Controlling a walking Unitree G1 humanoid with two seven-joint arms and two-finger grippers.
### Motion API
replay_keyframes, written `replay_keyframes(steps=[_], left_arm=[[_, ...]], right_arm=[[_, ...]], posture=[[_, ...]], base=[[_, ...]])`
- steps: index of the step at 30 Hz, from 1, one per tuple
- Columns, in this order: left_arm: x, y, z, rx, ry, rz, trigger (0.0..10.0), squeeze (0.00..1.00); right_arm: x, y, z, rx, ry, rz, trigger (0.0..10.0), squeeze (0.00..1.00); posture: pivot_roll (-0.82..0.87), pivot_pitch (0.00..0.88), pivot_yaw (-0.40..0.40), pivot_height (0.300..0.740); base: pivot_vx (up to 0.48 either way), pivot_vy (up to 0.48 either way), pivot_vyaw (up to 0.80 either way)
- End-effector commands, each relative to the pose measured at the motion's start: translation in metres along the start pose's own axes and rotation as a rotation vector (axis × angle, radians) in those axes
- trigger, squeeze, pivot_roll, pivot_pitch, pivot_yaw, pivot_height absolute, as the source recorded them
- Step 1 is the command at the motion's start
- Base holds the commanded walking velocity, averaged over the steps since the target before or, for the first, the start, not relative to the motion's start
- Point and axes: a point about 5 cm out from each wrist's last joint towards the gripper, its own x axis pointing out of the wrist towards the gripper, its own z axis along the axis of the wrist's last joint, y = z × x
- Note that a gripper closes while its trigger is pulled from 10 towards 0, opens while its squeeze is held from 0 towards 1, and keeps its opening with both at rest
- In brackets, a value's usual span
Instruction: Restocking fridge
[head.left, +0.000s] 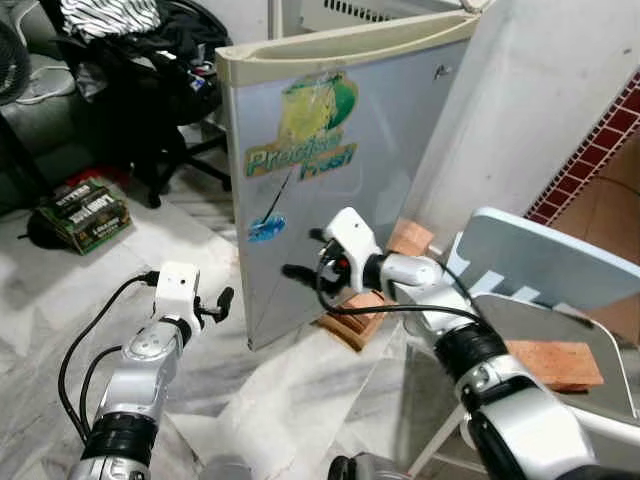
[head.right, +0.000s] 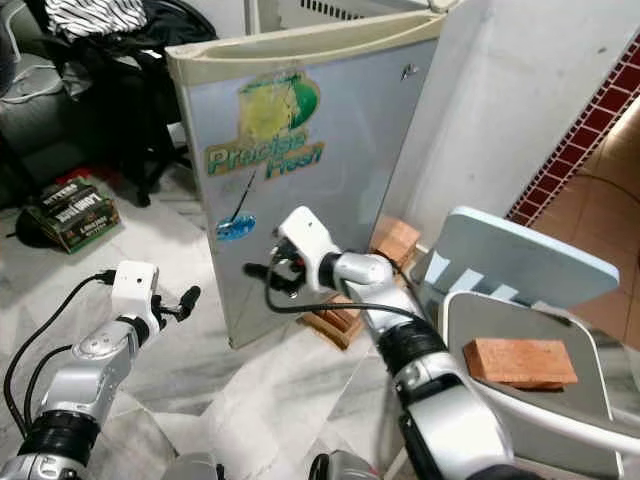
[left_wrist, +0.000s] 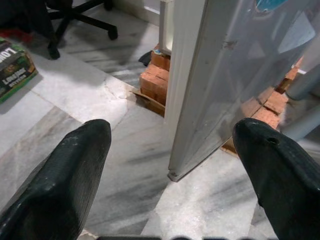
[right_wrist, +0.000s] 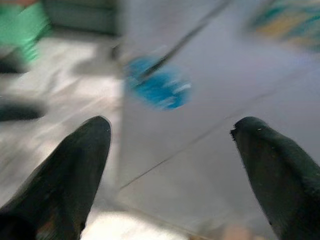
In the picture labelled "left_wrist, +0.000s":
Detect silver fridge door with sticker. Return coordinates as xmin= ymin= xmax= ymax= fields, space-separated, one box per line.
xmin=164 ymin=0 xmax=320 ymax=183

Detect black office chair base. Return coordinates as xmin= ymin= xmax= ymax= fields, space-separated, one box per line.
xmin=46 ymin=0 xmax=119 ymax=60

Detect green printed cardboard box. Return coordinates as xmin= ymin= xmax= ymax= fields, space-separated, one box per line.
xmin=0 ymin=37 xmax=40 ymax=105

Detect small black floor object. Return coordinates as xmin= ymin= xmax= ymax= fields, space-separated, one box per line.
xmin=138 ymin=49 xmax=154 ymax=67

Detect red floor item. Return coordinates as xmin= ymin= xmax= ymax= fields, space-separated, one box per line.
xmin=0 ymin=27 xmax=33 ymax=45

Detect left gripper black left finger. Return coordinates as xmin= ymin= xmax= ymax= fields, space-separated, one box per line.
xmin=0 ymin=119 xmax=112 ymax=240

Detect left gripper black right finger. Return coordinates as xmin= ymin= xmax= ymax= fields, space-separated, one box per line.
xmin=232 ymin=117 xmax=320 ymax=240

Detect red clay brick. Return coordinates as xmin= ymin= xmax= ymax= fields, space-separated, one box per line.
xmin=274 ymin=56 xmax=305 ymax=95
xmin=149 ymin=43 xmax=172 ymax=72
xmin=246 ymin=89 xmax=289 ymax=130
xmin=138 ymin=66 xmax=170 ymax=106

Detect silver mini fridge cabinet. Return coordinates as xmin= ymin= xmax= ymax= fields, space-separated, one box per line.
xmin=158 ymin=0 xmax=176 ymax=55

